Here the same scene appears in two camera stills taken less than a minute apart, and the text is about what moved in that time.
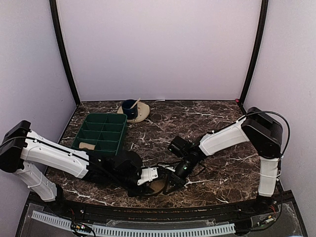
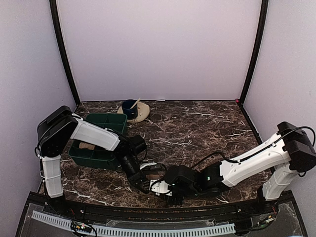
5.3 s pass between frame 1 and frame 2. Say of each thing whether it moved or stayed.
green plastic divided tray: stayed
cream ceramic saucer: stayed
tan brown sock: moved
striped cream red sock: stayed
